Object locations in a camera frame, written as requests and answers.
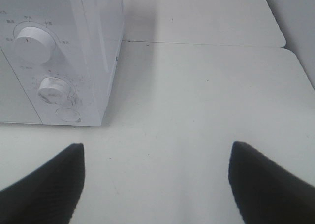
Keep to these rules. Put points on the white timer knob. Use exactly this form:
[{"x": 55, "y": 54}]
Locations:
[{"x": 53, "y": 90}]

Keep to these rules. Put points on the white microwave oven body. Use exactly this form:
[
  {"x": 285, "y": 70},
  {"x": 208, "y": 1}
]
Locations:
[{"x": 88, "y": 36}]

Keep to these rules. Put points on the round white door button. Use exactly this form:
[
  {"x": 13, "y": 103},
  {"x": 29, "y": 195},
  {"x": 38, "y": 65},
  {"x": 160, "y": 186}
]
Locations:
[{"x": 68, "y": 114}]

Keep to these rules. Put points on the white microwave door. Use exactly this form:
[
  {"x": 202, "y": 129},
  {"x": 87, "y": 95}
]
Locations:
[{"x": 15, "y": 106}]

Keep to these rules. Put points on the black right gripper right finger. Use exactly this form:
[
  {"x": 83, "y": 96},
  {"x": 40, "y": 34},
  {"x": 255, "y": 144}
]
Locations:
[{"x": 266, "y": 193}]

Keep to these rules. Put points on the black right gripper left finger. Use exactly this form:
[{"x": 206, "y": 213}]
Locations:
[{"x": 48, "y": 195}]

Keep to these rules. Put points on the upper white power knob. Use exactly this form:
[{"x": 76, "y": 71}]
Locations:
[{"x": 34, "y": 45}]

